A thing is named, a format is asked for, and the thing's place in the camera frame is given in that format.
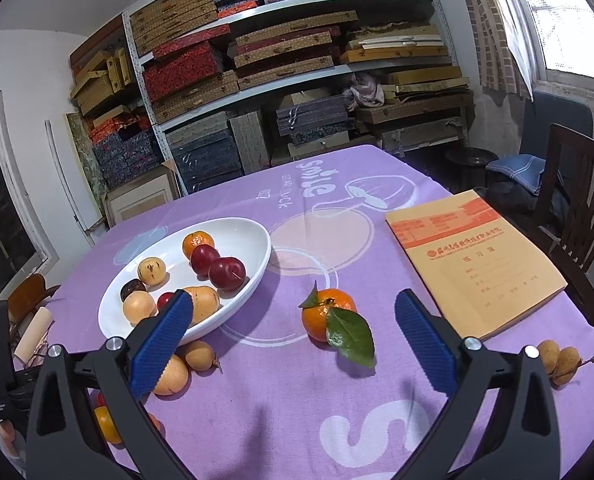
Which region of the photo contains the person's left hand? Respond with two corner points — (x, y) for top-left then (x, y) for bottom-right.
(0, 419), (22, 458)

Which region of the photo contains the tan exercise notebook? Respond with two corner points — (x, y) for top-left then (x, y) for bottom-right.
(384, 189), (569, 342)

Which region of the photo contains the brown wooden chair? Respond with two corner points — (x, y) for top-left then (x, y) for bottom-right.
(7, 274), (60, 321)

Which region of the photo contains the white oval dish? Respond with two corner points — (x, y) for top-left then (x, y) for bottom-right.
(98, 217), (272, 343)

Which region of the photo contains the white board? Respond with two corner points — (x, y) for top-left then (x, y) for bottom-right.
(44, 119), (103, 233)

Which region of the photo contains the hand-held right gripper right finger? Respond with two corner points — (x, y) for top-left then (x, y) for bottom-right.
(394, 288), (562, 480)

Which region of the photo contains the stack of red patterned boxes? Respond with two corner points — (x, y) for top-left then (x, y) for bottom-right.
(142, 24), (233, 103)

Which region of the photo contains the bright window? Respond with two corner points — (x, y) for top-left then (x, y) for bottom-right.
(497, 0), (594, 83)

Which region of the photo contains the framed picture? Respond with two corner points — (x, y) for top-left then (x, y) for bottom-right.
(102, 160), (183, 228)

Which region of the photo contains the cream paper roll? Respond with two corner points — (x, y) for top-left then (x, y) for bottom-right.
(13, 307), (54, 363)

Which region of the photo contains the brown longan with stem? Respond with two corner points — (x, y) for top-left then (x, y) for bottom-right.
(549, 346), (594, 386)
(536, 340), (561, 373)

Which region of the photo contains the brick pattern curtain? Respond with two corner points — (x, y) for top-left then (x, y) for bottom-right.
(452, 0), (535, 103)

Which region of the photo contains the small yellow pepino melon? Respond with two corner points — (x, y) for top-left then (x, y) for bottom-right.
(137, 256), (168, 286)

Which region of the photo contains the black round stool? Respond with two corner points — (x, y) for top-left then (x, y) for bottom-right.
(444, 147), (498, 193)

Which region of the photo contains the stack of blue orange boxes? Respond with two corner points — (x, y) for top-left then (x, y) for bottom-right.
(90, 112), (164, 191)

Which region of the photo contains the stack of dark grey boxes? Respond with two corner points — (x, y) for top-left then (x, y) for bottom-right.
(167, 112), (243, 193)

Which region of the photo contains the round beige fruit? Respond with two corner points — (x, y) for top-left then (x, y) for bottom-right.
(122, 291), (157, 325)
(152, 353), (190, 397)

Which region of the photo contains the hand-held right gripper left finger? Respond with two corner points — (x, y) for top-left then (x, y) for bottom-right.
(26, 290), (194, 480)

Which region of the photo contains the yellow tomato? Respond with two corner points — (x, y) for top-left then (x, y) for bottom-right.
(93, 405), (162, 445)

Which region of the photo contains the purple printed tablecloth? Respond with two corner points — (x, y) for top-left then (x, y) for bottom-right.
(7, 144), (594, 480)

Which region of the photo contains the grey woven upright box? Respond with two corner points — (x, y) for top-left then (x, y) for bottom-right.
(228, 110), (270, 173)

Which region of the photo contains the green marbled board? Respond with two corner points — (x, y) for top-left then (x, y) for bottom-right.
(67, 112), (110, 196)

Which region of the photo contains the stack of yellow woven boxes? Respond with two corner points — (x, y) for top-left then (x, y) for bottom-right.
(70, 47), (138, 118)

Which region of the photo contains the stack of purple flat boxes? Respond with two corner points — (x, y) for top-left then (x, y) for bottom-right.
(275, 96), (358, 147)

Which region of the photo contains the dark wooden chair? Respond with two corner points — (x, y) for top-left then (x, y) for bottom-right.
(532, 124), (594, 356)

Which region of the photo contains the dark water chestnut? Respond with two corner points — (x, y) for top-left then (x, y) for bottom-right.
(120, 280), (149, 303)

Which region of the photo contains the pink cloth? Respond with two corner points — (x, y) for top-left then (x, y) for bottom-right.
(342, 72), (387, 109)

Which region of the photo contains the stack of tan woven boxes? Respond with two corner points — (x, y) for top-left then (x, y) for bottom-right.
(130, 0), (430, 126)

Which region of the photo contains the mandarin orange with leaves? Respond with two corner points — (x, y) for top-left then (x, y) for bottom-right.
(298, 280), (376, 370)

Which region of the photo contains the blue cloth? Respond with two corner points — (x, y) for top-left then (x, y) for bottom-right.
(486, 153), (548, 196)

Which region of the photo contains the dark red plum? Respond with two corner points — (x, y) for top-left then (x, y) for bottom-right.
(208, 256), (247, 291)
(190, 245), (221, 277)

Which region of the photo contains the large striped pepino melon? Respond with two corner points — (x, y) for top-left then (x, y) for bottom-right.
(179, 286), (221, 325)

